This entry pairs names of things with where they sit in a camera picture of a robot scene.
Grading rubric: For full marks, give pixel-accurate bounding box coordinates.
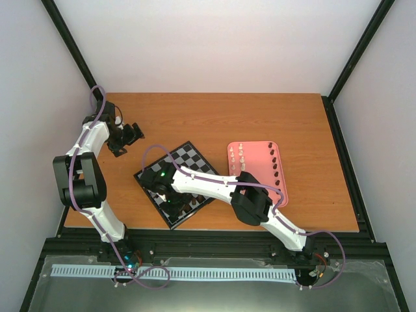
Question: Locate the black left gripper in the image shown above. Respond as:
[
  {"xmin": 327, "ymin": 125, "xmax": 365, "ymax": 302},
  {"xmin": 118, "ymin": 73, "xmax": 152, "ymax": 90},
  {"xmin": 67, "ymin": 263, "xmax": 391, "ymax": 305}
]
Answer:
[{"xmin": 108, "ymin": 123, "xmax": 146, "ymax": 157}]

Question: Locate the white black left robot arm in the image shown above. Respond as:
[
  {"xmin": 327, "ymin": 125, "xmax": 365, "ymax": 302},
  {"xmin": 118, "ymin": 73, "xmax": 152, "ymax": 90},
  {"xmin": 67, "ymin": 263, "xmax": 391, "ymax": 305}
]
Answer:
[{"xmin": 53, "ymin": 101, "xmax": 144, "ymax": 262}]

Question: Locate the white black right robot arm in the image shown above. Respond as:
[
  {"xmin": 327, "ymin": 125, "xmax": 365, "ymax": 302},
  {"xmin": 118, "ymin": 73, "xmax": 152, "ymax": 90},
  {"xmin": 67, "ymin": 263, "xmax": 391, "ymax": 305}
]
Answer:
[{"xmin": 138, "ymin": 162, "xmax": 313, "ymax": 263}]

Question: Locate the black white chessboard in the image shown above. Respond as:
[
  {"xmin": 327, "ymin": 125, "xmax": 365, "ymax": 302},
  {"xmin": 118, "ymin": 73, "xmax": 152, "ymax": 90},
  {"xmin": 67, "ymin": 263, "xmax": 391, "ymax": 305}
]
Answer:
[{"xmin": 133, "ymin": 141, "xmax": 218, "ymax": 229}]

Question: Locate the pink plastic tray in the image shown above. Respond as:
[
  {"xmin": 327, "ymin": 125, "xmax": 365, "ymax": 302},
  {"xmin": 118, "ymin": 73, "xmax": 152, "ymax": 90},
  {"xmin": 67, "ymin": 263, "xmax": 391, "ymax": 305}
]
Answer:
[{"xmin": 227, "ymin": 140, "xmax": 289, "ymax": 207}]

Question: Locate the metal sheet front cover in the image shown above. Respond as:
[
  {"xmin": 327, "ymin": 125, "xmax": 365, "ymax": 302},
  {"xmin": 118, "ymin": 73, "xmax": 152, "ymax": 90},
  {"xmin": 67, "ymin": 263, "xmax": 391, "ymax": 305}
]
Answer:
[{"xmin": 27, "ymin": 256, "xmax": 400, "ymax": 311}]

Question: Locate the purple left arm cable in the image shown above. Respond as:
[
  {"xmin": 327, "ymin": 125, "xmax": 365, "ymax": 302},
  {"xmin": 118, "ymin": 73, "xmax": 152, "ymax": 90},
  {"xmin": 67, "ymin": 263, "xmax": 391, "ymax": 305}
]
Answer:
[{"xmin": 67, "ymin": 85, "xmax": 170, "ymax": 290}]

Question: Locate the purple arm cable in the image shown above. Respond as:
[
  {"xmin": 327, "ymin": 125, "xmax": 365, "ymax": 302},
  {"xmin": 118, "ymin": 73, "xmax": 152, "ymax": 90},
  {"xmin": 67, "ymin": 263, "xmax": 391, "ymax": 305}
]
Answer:
[
  {"xmin": 67, "ymin": 85, "xmax": 170, "ymax": 290},
  {"xmin": 142, "ymin": 144, "xmax": 347, "ymax": 290}
]

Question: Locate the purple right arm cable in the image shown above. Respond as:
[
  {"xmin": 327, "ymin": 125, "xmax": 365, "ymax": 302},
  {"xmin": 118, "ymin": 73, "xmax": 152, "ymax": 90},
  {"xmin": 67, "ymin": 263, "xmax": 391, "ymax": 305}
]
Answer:
[{"xmin": 142, "ymin": 144, "xmax": 347, "ymax": 290}]

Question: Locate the black aluminium frame base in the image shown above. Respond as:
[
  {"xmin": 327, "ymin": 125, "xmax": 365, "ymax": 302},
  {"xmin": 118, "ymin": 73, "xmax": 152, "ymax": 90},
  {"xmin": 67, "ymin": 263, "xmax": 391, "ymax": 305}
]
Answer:
[{"xmin": 21, "ymin": 93, "xmax": 408, "ymax": 311}]

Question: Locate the light blue cable duct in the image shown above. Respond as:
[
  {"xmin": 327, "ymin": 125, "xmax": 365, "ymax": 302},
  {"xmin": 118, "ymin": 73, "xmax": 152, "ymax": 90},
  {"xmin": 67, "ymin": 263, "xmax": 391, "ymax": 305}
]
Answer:
[{"xmin": 50, "ymin": 264, "xmax": 296, "ymax": 283}]

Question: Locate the black left frame post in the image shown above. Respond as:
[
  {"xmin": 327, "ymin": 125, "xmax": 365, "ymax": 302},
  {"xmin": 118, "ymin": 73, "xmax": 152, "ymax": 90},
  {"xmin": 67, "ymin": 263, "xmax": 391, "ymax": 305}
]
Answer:
[{"xmin": 41, "ymin": 0, "xmax": 97, "ymax": 89}]

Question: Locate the black frame post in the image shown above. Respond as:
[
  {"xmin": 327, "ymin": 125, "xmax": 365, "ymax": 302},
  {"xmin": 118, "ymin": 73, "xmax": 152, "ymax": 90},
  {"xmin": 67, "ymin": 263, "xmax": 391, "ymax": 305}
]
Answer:
[
  {"xmin": 327, "ymin": 0, "xmax": 397, "ymax": 102},
  {"xmin": 41, "ymin": 0, "xmax": 97, "ymax": 89}
]

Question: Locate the black right frame post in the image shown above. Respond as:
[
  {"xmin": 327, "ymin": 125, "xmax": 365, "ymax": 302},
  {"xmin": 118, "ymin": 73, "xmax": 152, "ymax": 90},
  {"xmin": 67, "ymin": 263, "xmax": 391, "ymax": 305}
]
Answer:
[{"xmin": 327, "ymin": 0, "xmax": 397, "ymax": 102}]

